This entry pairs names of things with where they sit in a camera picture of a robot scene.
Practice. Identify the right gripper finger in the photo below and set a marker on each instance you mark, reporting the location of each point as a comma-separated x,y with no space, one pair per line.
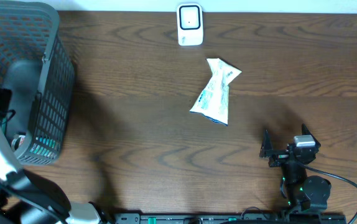
305,130
267,149

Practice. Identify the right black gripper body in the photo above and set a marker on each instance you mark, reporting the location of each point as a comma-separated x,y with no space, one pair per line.
278,160

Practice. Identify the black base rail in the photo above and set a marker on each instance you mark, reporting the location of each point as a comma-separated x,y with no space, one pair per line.
135,218

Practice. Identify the white blue snack bag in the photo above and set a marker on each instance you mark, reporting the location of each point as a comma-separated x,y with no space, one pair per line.
213,101

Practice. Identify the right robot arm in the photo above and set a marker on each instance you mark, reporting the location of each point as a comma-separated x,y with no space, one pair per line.
306,195

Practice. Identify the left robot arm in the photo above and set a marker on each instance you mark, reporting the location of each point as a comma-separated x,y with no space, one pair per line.
26,197

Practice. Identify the dark green round-label box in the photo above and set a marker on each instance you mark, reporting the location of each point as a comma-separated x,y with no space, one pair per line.
17,141

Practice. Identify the white barcode scanner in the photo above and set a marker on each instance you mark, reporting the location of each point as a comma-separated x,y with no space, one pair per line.
189,24

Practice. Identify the grey plastic mesh basket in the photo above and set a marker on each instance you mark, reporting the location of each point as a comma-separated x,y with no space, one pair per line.
37,71

